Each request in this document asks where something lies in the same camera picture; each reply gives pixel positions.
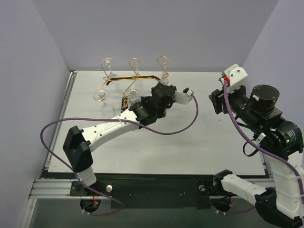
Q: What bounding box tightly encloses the clear wine glass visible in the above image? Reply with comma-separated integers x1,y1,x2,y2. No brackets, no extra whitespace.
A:
93,89,115,118
101,57,118,79

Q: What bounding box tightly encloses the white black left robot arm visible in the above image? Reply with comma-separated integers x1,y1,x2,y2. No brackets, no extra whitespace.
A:
63,83,176,196

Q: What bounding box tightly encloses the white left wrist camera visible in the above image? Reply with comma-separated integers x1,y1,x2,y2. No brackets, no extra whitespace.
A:
173,88,194,105

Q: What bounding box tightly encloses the gold wine glass rack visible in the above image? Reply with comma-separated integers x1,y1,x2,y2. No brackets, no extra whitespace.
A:
98,57,161,108

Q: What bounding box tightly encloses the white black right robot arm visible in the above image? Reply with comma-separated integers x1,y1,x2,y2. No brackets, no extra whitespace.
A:
209,85,304,228

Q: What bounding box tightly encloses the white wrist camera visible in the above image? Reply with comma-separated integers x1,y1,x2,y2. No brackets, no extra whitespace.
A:
173,88,194,105
219,64,248,94

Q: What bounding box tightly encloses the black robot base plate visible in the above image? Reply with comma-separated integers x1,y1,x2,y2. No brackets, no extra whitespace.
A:
70,174,230,209

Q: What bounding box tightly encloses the clear champagne flute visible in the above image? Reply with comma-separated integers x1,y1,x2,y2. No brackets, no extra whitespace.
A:
158,56,169,85
133,58,143,92

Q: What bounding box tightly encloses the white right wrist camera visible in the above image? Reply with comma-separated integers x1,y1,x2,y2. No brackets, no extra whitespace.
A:
219,64,248,94

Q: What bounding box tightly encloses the short clear glass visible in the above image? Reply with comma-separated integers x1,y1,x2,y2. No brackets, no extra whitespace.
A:
126,88,141,106

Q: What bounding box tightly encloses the aluminium table frame rail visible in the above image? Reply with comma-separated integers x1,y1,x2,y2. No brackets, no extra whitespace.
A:
29,179,72,199

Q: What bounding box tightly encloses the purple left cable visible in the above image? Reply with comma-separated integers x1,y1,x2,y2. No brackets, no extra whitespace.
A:
39,94,200,216

